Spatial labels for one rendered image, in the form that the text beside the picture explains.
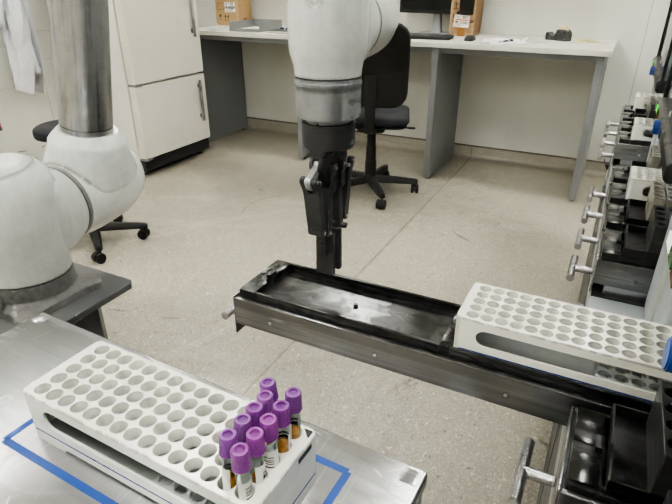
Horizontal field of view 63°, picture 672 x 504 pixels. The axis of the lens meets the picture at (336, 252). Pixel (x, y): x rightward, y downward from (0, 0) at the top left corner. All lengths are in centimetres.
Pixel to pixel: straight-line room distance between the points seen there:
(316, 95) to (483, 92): 362
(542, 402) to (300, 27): 55
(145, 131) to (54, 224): 292
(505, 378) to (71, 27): 92
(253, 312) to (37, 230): 43
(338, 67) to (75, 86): 60
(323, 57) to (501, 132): 368
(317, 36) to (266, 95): 440
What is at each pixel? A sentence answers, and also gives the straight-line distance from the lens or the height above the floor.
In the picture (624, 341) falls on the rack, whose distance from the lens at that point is 75.
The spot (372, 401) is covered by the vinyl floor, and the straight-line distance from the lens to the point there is 188.
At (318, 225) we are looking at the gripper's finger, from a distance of 78.
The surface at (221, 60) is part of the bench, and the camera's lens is 489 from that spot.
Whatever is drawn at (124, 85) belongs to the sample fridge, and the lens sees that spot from 398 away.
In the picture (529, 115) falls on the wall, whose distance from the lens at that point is 428.
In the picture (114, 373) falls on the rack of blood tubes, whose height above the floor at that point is 88.
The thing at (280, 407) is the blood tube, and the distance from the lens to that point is 48.
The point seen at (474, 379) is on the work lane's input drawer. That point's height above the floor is 79.
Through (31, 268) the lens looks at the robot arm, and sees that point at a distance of 112.
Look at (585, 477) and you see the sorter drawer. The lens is 63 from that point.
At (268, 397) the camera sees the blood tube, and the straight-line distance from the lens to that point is 49.
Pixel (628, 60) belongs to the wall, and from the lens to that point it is 418.
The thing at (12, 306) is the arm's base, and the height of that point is 72.
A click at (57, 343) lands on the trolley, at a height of 82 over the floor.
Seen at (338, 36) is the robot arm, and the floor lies 120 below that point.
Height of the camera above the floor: 126
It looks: 27 degrees down
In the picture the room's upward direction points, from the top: straight up
